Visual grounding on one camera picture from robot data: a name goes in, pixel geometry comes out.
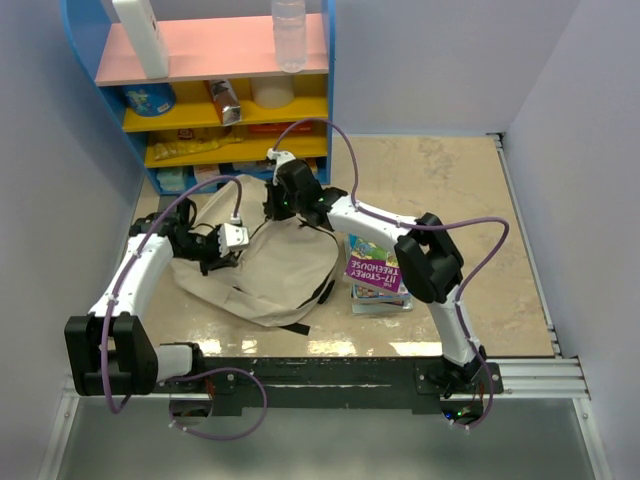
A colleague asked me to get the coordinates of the beige student backpack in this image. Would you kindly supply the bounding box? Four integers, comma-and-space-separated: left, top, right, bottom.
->
171, 175, 340, 336

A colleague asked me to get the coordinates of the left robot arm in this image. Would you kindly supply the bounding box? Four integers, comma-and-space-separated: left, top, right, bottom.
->
64, 199, 238, 396

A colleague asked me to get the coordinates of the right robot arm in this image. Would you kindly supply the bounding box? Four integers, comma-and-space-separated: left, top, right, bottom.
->
264, 157, 488, 395

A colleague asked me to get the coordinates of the blue tissue pack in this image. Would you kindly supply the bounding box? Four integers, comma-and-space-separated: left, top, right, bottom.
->
155, 167, 189, 193

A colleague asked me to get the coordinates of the orange flat box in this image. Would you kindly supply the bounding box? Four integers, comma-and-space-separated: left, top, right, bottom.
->
247, 122, 314, 135

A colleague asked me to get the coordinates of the purple treehouse book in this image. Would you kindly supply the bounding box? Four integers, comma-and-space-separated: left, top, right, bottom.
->
345, 234, 405, 295

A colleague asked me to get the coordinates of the white round container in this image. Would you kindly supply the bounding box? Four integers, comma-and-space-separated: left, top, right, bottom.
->
250, 75, 295, 109

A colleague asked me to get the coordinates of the brown silver snack packet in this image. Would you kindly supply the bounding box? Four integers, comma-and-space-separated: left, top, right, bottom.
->
206, 80, 242, 126

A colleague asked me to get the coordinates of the yellow snack packet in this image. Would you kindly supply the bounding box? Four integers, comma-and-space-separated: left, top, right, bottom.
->
151, 137, 243, 161

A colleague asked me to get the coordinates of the colourful wooden shelf unit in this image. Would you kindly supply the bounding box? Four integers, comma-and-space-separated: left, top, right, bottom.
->
61, 1, 336, 195

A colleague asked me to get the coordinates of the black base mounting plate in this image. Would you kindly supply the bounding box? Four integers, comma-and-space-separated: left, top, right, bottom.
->
147, 355, 506, 418

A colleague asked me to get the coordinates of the blue snack cup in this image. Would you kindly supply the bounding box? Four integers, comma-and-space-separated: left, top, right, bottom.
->
121, 83, 176, 117

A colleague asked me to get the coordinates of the clear plastic water bottle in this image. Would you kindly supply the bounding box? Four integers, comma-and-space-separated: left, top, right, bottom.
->
271, 0, 307, 73

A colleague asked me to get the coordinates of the white rectangular bottle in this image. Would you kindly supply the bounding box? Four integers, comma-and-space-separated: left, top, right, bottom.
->
112, 0, 170, 79

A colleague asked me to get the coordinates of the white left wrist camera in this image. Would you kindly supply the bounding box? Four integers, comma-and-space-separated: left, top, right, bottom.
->
218, 223, 250, 256

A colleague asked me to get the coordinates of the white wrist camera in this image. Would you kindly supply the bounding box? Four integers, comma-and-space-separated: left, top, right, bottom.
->
218, 223, 250, 256
266, 148, 296, 172

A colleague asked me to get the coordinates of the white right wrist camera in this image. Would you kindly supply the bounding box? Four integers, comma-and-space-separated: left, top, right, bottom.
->
266, 148, 296, 172

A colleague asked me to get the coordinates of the aluminium rail frame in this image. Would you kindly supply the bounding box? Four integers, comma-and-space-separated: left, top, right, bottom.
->
50, 163, 611, 479

